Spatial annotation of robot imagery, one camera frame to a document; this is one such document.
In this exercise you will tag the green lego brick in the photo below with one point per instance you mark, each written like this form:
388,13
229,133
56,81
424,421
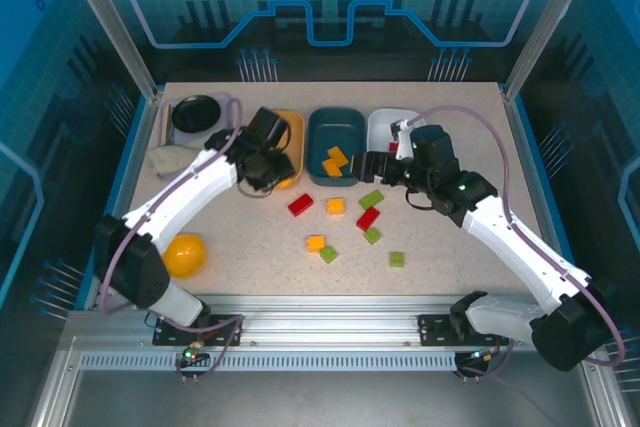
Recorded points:
329,254
372,235
396,259
371,199

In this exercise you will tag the red lego brick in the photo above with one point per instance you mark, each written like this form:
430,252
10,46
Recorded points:
368,219
300,205
393,147

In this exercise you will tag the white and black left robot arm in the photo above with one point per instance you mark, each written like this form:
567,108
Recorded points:
190,187

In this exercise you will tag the orange plastic container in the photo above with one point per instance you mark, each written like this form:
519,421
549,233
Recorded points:
295,147

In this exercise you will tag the white plastic container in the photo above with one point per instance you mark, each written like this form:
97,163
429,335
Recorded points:
380,129

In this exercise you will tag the teal plastic container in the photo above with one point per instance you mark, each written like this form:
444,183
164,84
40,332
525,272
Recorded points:
325,129

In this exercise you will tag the black plate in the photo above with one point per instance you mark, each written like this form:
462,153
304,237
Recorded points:
195,113

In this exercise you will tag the lavender tray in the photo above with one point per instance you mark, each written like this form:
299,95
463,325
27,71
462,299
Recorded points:
166,112

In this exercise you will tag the beige cloth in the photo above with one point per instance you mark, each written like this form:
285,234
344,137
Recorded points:
167,159

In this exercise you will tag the yellow bowl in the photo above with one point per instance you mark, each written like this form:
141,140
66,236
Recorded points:
184,255

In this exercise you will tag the small controller board with LED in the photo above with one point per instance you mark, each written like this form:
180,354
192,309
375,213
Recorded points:
482,357
191,353

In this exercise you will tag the aluminium side rail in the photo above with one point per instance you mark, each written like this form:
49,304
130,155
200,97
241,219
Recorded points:
148,123
515,122

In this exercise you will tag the wide aluminium frame rail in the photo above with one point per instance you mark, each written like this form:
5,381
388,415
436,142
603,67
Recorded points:
325,322

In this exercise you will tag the aluminium frame post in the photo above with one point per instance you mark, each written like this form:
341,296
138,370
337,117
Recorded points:
113,22
540,22

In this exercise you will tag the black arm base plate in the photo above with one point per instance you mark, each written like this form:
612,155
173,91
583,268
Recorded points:
167,334
432,332

